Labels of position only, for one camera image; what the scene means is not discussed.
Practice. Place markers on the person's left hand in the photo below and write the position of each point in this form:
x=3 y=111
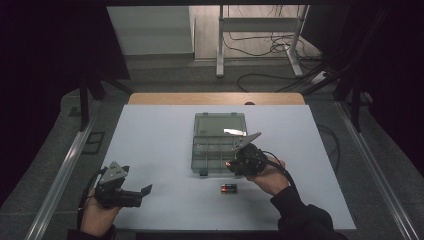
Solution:
x=98 y=216

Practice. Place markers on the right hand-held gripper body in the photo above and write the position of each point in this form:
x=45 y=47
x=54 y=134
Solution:
x=251 y=158

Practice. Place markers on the person's right hand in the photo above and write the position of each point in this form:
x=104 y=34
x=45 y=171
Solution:
x=268 y=181

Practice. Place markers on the smoky transparent compartment storage box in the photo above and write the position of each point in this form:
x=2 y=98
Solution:
x=218 y=146

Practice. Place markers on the black metal stand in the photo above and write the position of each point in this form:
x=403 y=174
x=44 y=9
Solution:
x=85 y=100
x=356 y=100

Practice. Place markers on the black and copper battery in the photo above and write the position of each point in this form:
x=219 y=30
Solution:
x=230 y=164
x=229 y=186
x=229 y=191

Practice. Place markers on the white power strip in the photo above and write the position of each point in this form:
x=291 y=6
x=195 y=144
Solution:
x=319 y=77

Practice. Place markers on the aluminium rail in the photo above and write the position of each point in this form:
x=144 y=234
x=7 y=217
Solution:
x=376 y=173
x=56 y=186

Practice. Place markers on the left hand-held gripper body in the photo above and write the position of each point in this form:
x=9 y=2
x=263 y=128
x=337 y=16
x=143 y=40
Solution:
x=116 y=196

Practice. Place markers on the white cabinet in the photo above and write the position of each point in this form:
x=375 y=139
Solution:
x=150 y=30

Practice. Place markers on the dark curtain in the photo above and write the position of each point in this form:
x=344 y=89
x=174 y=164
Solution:
x=40 y=83
x=396 y=66

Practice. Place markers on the black floor outlet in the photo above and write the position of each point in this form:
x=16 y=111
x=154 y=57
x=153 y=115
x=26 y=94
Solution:
x=93 y=142

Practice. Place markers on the white desk frame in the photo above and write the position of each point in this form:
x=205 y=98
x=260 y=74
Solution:
x=256 y=25

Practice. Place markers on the wooden table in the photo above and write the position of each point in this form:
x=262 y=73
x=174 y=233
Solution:
x=216 y=98

